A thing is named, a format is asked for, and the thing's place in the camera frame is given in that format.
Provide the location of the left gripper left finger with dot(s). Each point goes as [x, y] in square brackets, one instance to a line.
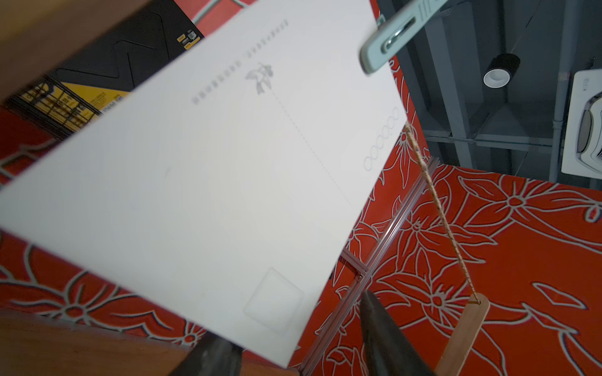
[212, 355]

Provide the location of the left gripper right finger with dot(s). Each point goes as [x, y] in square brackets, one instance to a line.
[387, 350]

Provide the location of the white postcard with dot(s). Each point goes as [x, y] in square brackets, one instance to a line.
[225, 188]

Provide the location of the green clothespin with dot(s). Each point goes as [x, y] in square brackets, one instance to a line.
[392, 35]

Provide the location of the black yellow box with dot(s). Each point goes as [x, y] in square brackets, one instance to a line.
[111, 67]

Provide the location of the right wooden post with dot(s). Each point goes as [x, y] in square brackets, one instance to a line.
[463, 337]

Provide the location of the black wire basket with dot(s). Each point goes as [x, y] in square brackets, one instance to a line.
[53, 107]

